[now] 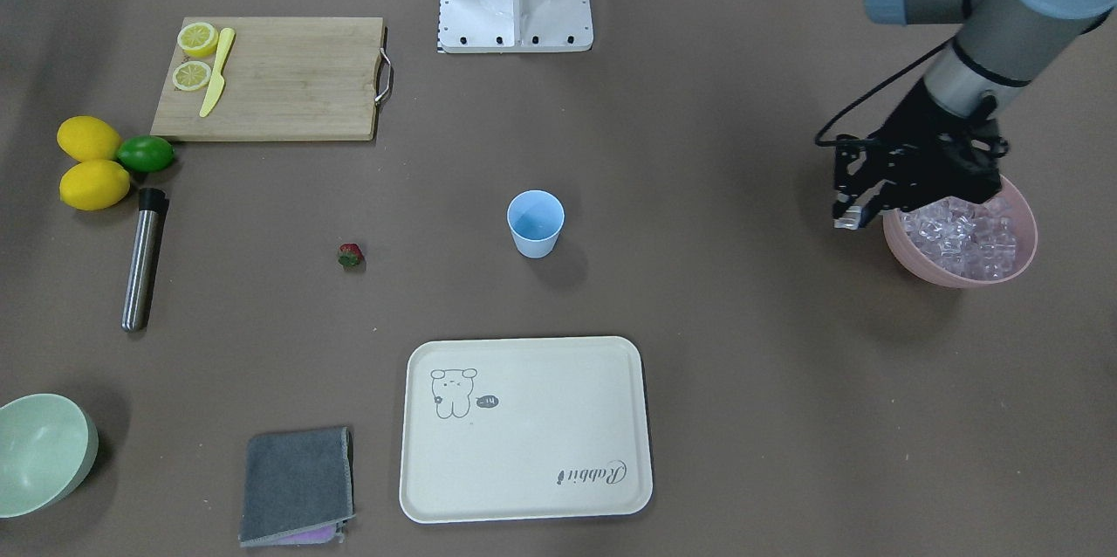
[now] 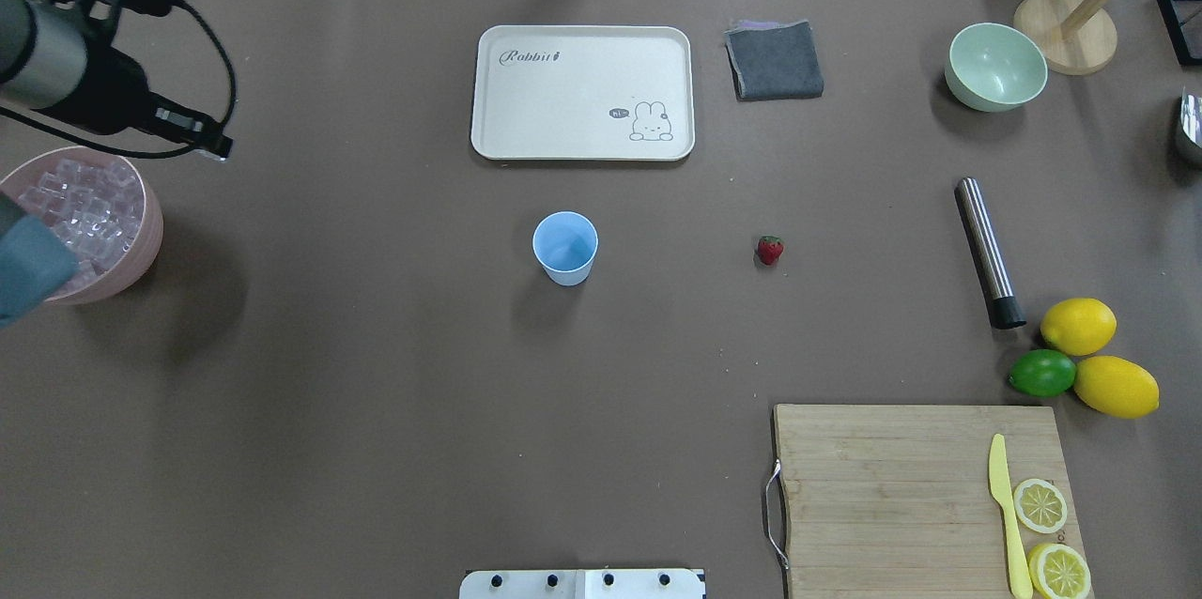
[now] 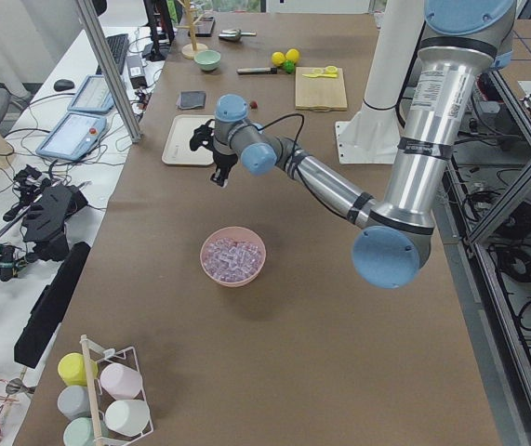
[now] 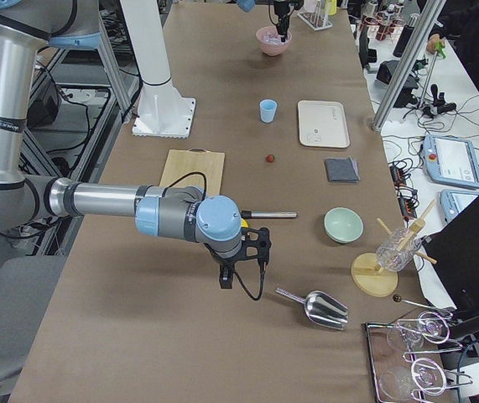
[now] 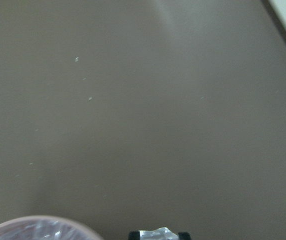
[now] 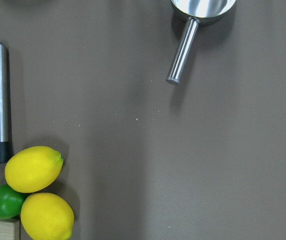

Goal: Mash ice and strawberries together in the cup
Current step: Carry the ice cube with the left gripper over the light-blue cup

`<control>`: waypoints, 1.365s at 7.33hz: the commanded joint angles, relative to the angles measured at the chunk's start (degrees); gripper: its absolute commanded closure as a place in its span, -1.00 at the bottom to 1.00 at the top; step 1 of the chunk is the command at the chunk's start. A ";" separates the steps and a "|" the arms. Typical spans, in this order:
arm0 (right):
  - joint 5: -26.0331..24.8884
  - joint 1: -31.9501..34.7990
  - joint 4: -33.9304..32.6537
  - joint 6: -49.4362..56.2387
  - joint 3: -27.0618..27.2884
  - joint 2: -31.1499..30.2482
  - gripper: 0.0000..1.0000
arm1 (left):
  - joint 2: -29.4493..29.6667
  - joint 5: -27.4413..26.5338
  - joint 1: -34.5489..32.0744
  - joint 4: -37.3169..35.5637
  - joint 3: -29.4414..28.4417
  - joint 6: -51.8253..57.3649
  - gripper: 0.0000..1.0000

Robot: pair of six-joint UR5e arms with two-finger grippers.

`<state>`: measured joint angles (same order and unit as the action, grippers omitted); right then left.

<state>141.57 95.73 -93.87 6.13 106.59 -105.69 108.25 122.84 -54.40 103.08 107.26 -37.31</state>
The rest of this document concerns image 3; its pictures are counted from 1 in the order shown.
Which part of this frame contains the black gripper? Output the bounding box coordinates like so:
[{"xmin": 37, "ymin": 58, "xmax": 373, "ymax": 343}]
[{"xmin": 210, "ymin": 151, "xmax": 237, "ymax": 187}]

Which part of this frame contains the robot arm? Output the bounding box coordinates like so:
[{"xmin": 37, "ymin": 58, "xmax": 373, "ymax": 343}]
[{"xmin": 208, "ymin": 1, "xmax": 516, "ymax": 289}]

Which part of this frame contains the pile of ice cubes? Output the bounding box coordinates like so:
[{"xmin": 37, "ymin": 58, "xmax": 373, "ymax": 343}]
[{"xmin": 202, "ymin": 237, "xmax": 265, "ymax": 283}]

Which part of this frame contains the pink cup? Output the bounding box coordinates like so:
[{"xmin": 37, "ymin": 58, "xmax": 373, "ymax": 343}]
[{"xmin": 100, "ymin": 363, "xmax": 143, "ymax": 400}]

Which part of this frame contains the yellow cup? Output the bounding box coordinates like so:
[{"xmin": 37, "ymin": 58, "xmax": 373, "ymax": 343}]
[{"xmin": 57, "ymin": 352, "xmax": 86, "ymax": 387}]

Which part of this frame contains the white cup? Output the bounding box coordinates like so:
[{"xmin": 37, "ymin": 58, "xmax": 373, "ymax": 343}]
[{"xmin": 104, "ymin": 400, "xmax": 151, "ymax": 437}]

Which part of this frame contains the grey cup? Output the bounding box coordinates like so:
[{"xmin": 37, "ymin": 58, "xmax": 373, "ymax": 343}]
[{"xmin": 57, "ymin": 385, "xmax": 91, "ymax": 421}]

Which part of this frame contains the mint cup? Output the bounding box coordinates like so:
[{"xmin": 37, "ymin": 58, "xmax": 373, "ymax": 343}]
[{"xmin": 62, "ymin": 417, "xmax": 95, "ymax": 446}]

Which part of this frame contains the cream rabbit tray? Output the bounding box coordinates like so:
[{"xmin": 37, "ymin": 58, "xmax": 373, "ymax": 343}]
[{"xmin": 162, "ymin": 114, "xmax": 214, "ymax": 167}]

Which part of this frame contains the pink bowl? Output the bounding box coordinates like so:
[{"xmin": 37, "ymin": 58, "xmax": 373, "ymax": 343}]
[{"xmin": 200, "ymin": 226, "xmax": 266, "ymax": 287}]

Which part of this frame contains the grey folded cloth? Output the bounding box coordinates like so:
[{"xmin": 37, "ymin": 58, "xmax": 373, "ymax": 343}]
[{"xmin": 177, "ymin": 90, "xmax": 206, "ymax": 110}]

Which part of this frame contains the steel muddler black tip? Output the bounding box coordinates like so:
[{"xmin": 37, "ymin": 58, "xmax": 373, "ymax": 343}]
[{"xmin": 236, "ymin": 67, "xmax": 278, "ymax": 75}]

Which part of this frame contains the mint green bowl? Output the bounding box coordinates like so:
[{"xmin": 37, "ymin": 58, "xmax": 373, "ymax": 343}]
[{"xmin": 193, "ymin": 49, "xmax": 221, "ymax": 72}]

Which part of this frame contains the wooden mug tree stand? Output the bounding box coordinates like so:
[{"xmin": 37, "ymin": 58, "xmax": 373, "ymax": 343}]
[{"xmin": 178, "ymin": 0, "xmax": 208, "ymax": 60}]

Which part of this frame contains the green lime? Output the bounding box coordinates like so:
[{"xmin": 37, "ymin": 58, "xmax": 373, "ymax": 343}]
[{"xmin": 283, "ymin": 60, "xmax": 295, "ymax": 74}]

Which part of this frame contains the yellow lemon upper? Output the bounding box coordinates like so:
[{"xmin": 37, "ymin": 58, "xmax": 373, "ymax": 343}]
[{"xmin": 271, "ymin": 51, "xmax": 285, "ymax": 67}]

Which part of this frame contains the yellow lemon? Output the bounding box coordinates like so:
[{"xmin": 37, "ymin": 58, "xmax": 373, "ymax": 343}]
[
  {"xmin": 271, "ymin": 51, "xmax": 285, "ymax": 67},
  {"xmin": 285, "ymin": 48, "xmax": 300, "ymax": 64}
]

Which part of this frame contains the wooden cutting board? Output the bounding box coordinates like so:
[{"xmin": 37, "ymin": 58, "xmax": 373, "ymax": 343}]
[{"xmin": 295, "ymin": 66, "xmax": 348, "ymax": 112}]

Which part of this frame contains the yellow lemon lower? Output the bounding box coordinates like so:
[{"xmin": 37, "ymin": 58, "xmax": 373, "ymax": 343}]
[{"xmin": 285, "ymin": 48, "xmax": 300, "ymax": 64}]

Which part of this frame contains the steel scoop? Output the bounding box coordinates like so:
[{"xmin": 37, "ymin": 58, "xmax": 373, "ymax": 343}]
[{"xmin": 218, "ymin": 29, "xmax": 258, "ymax": 43}]

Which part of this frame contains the blue teach pendant far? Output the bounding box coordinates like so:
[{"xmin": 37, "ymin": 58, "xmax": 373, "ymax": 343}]
[{"xmin": 67, "ymin": 75, "xmax": 114, "ymax": 114}]

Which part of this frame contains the blue teach pendant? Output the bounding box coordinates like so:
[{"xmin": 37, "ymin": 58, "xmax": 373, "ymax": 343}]
[
  {"xmin": 35, "ymin": 112, "xmax": 107, "ymax": 161},
  {"xmin": 67, "ymin": 75, "xmax": 114, "ymax": 114}
]

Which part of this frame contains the blue teach pendant near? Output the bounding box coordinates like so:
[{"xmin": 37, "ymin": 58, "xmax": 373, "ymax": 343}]
[{"xmin": 35, "ymin": 112, "xmax": 107, "ymax": 161}]

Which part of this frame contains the black keyboard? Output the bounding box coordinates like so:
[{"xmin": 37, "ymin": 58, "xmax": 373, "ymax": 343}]
[{"xmin": 106, "ymin": 33, "xmax": 129, "ymax": 74}]

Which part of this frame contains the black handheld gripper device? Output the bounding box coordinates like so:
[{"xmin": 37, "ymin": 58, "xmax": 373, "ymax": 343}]
[{"xmin": 3, "ymin": 164, "xmax": 87, "ymax": 263}]

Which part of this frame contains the black computer mouse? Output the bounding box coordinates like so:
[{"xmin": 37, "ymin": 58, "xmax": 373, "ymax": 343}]
[{"xmin": 53, "ymin": 79, "xmax": 75, "ymax": 92}]

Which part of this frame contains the black bar device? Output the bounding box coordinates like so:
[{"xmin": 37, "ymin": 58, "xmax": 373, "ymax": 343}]
[{"xmin": 14, "ymin": 242, "xmax": 91, "ymax": 369}]

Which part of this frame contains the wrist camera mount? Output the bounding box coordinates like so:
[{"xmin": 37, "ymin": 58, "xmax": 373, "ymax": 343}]
[{"xmin": 189, "ymin": 119, "xmax": 215, "ymax": 152}]

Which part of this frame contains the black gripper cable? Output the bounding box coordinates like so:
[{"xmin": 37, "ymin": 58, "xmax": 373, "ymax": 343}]
[{"xmin": 250, "ymin": 112, "xmax": 378, "ymax": 219}]

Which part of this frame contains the aluminium frame post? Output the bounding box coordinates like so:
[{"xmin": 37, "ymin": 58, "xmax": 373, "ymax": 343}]
[{"xmin": 74, "ymin": 0, "xmax": 141, "ymax": 144}]

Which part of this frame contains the white wire cup rack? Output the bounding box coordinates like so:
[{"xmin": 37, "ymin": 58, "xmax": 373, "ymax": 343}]
[{"xmin": 80, "ymin": 334, "xmax": 154, "ymax": 445}]

